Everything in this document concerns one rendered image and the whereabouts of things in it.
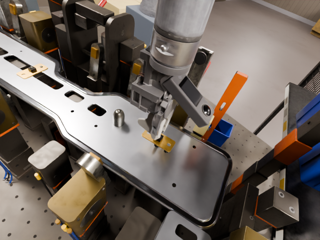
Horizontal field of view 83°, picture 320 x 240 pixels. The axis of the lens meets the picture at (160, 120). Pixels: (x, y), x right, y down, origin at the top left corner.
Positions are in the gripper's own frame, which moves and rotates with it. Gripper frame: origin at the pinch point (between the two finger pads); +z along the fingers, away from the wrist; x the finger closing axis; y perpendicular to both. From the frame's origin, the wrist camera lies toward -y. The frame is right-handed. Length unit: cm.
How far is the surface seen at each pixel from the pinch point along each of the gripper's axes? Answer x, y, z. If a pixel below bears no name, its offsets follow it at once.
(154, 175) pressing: 7.4, -3.8, 4.9
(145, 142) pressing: 0.8, 3.0, 4.8
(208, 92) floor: -186, 6, 105
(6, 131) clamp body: 16.7, 37.9, 11.8
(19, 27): -12, 69, 2
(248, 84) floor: -252, -39, 105
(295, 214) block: 2.6, -30.8, -2.8
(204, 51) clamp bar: -16.2, 0.2, -16.0
